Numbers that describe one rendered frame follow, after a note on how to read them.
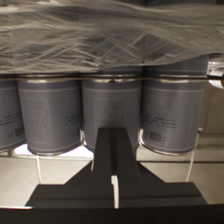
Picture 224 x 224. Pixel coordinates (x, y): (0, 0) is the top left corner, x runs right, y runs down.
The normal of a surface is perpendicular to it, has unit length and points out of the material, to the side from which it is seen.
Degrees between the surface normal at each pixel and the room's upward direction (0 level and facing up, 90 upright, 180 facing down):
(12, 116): 92
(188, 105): 90
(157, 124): 89
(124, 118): 91
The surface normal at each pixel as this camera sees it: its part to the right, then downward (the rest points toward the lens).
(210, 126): 0.01, 0.28
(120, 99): 0.24, 0.27
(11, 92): 0.93, 0.11
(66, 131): 0.67, 0.22
